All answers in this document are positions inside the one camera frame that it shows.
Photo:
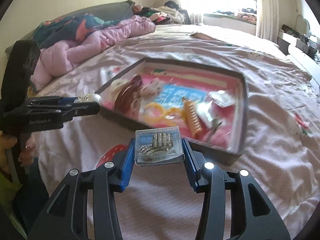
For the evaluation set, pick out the bag of yellow rings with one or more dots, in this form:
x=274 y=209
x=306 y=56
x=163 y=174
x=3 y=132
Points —
x=154 y=114

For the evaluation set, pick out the grey padded headboard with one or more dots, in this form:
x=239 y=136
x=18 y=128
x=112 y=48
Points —
x=108 y=12

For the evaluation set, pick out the polka dot fabric bow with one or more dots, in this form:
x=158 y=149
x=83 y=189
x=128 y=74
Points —
x=149 y=92

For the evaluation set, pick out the dark floral duvet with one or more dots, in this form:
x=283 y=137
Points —
x=72 y=28

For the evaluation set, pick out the cream white claw clip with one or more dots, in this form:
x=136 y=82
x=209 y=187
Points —
x=116 y=86

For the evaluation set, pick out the person left hand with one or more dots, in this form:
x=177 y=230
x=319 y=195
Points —
x=24 y=155

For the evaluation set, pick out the heart shaped mirror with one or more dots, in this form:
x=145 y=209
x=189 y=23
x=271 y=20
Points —
x=302 y=26

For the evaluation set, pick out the dark red hair clip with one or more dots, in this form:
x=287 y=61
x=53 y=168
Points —
x=127 y=95

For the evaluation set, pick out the clear bag red earrings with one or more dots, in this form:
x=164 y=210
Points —
x=208 y=115

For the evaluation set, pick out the pearl flower hair clip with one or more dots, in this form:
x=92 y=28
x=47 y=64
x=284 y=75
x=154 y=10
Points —
x=91 y=97

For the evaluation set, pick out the dark shallow cardboard box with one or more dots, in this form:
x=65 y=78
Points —
x=180 y=109

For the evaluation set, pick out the pink fluffy pompom clip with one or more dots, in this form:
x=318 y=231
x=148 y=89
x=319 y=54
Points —
x=221 y=137

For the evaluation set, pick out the pile of clothes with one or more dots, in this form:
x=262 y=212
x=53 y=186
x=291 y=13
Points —
x=170 y=13

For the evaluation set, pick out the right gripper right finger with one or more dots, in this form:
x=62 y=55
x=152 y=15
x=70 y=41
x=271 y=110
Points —
x=253 y=216

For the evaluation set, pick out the cream window curtain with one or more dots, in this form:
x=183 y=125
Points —
x=267 y=25

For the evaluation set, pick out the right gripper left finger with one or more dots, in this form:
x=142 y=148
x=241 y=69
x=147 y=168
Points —
x=64 y=216

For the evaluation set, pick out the clear case with hairpins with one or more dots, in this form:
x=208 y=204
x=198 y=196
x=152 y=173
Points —
x=158 y=146

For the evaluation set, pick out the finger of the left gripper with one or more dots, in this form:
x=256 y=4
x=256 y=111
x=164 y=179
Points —
x=67 y=109
x=50 y=101

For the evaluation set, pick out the pink quilted blanket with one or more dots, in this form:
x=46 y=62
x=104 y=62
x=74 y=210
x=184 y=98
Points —
x=64 y=56

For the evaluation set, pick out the white vanity desk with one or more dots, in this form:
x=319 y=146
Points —
x=297 y=52

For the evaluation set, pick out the clothes on window sill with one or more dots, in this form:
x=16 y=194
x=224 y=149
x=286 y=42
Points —
x=245 y=14

